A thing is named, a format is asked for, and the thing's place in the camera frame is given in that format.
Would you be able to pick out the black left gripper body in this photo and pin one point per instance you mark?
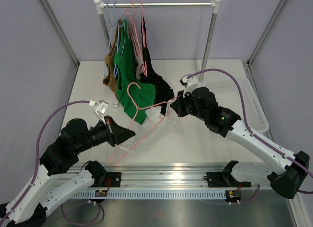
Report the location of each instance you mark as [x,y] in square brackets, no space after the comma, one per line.
[106,132]

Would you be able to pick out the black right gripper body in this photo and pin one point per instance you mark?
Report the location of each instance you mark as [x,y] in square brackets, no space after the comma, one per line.
[187,105]

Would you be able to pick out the black tank top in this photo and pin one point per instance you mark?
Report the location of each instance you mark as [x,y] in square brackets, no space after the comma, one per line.
[163,90]

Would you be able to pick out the white tank top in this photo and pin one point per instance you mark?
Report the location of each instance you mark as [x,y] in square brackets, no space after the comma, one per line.
[153,115]

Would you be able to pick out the mauve tank top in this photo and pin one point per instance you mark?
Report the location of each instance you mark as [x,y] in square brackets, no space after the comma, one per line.
[137,51]

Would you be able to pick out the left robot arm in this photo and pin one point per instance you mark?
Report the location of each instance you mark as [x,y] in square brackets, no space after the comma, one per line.
[32,209]

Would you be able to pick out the green tank top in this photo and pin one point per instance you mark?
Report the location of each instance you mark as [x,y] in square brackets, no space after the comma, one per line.
[133,95]

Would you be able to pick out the brown tank top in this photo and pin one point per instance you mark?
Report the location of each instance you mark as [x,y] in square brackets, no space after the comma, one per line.
[109,80]

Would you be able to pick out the white and grey garment rack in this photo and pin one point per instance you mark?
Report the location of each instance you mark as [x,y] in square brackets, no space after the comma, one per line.
[174,33]

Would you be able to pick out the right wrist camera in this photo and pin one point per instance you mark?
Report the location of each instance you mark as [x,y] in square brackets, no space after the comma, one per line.
[190,83]

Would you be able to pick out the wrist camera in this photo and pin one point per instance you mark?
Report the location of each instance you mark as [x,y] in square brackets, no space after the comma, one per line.
[99,108]
[190,83]

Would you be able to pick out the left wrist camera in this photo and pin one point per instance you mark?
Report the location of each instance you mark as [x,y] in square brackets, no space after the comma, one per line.
[99,108]

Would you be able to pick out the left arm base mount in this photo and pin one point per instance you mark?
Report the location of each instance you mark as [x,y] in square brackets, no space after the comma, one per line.
[103,177]

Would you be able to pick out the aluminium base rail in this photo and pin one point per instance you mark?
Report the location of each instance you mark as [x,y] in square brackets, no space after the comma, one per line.
[164,176]

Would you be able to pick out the blue wire hanger right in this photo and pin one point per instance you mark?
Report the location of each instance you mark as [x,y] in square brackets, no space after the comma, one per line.
[116,68]

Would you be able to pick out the blue wire hanger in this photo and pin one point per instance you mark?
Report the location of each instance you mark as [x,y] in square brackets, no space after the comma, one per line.
[108,36]
[116,68]

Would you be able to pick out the blue wire hanger left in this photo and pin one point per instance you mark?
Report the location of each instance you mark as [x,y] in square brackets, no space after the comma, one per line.
[108,36]

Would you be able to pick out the right aluminium frame post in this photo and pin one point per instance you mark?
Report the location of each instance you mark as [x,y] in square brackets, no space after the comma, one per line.
[273,19]

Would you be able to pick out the aluminium frame post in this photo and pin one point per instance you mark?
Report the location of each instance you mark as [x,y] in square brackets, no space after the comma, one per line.
[55,23]
[273,19]

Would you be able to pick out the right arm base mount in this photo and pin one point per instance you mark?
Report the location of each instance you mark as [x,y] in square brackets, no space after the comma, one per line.
[224,179]

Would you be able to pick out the white slotted cable duct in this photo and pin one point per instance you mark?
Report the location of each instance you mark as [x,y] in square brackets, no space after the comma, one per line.
[151,194]

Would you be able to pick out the left aluminium frame post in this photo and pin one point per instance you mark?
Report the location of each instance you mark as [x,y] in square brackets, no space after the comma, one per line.
[55,23]

